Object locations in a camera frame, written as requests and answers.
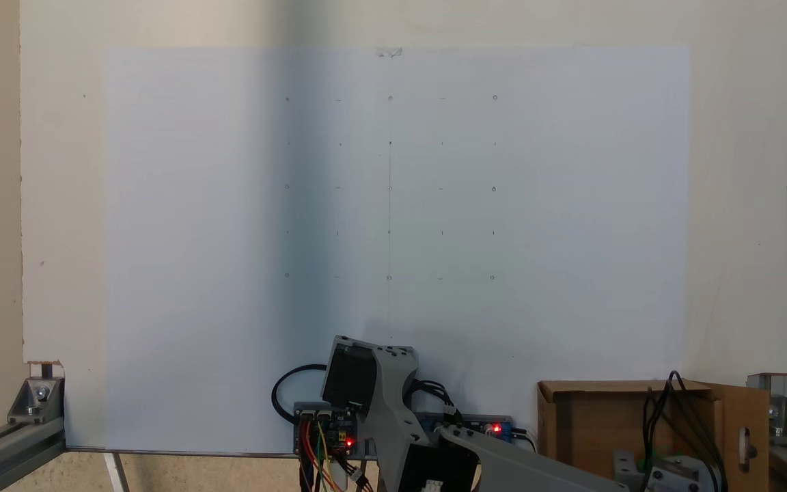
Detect dark power cable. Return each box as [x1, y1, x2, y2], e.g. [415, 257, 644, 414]
[271, 364, 330, 426]

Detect brown cardboard box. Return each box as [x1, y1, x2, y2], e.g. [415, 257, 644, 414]
[537, 379, 771, 492]

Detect metal corner bracket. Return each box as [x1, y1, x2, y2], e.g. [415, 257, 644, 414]
[8, 362, 66, 426]
[749, 373, 787, 446]

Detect black wrist cable bundle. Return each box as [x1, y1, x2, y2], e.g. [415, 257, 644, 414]
[642, 370, 727, 492]

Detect coloured jumper wires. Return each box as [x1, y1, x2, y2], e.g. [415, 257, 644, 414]
[300, 418, 374, 492]

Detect white paper sheet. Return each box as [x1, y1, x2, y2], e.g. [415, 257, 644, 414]
[103, 46, 692, 453]

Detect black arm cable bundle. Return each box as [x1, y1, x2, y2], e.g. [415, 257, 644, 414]
[404, 379, 464, 419]

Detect circuit board with jumper wires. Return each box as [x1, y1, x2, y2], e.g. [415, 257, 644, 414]
[294, 402, 359, 457]

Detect blue circuit board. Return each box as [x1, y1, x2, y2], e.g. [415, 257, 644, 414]
[428, 413, 514, 440]

